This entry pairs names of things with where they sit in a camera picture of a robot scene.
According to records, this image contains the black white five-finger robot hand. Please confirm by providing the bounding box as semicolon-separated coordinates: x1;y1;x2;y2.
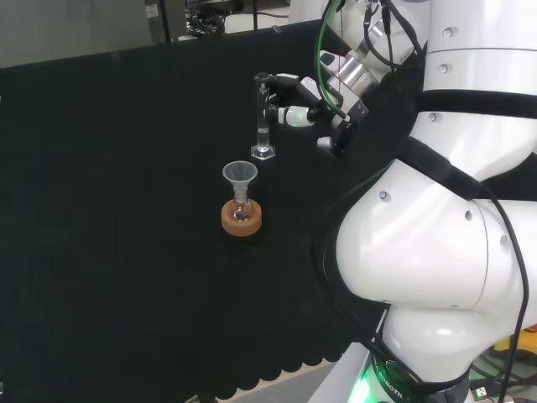
263;73;371;159

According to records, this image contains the black bench cloth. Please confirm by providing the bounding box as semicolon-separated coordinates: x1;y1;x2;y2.
0;18;425;402

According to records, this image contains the grey metal cabinet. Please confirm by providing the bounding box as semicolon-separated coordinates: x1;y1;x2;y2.
143;0;188;44

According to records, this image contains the small glass round-bottom flask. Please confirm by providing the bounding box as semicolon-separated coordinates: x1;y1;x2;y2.
229;189;253;222

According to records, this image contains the clear glass graduated cylinder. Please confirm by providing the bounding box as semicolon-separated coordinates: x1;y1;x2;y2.
250;71;277;161

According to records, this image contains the cork ring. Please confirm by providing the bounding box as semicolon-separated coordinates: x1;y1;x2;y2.
220;197;263;238

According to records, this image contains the black cable bundle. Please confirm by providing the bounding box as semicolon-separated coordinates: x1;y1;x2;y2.
187;8;230;37

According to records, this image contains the yellow stop button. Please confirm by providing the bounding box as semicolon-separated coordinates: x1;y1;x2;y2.
494;325;537;359

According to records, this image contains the clear plastic funnel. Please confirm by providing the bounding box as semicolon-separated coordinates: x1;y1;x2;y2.
222;160;259;202

